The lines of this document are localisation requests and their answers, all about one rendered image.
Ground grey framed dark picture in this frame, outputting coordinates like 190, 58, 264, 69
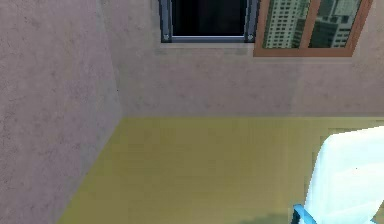
157, 0, 260, 44

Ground brown framed window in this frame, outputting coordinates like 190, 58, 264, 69
252, 0, 374, 58

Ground white chair with blue frame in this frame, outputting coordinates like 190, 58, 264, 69
290, 125, 384, 224

